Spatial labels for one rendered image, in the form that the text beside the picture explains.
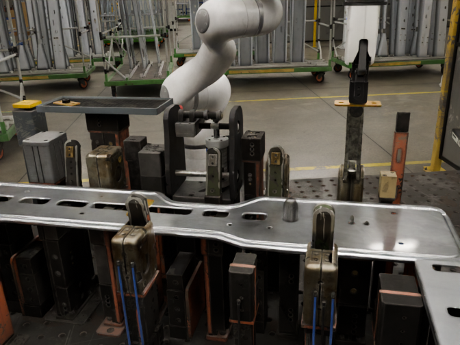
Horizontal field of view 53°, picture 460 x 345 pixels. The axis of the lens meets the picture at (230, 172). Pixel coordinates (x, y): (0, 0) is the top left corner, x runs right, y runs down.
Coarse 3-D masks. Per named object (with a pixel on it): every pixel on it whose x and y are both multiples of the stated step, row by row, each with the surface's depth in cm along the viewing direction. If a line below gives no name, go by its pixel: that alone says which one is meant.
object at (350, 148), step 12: (348, 108) 102; (360, 108) 99; (348, 120) 103; (360, 120) 102; (348, 132) 103; (360, 132) 103; (348, 144) 104; (360, 144) 103; (348, 156) 105; (360, 156) 104
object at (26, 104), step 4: (24, 100) 143; (28, 100) 142; (32, 100) 142; (16, 104) 138; (20, 104) 137; (24, 104) 137; (28, 104) 137; (32, 104) 138; (36, 104) 140; (24, 108) 139; (28, 108) 139; (32, 108) 141
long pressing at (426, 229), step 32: (0, 192) 116; (32, 192) 115; (64, 192) 115; (96, 192) 114; (128, 192) 113; (160, 192) 112; (32, 224) 101; (64, 224) 100; (96, 224) 99; (160, 224) 97; (192, 224) 97; (224, 224) 96; (256, 224) 96; (288, 224) 96; (384, 224) 94; (416, 224) 94; (448, 224) 94; (352, 256) 85; (384, 256) 84; (416, 256) 83; (448, 256) 82
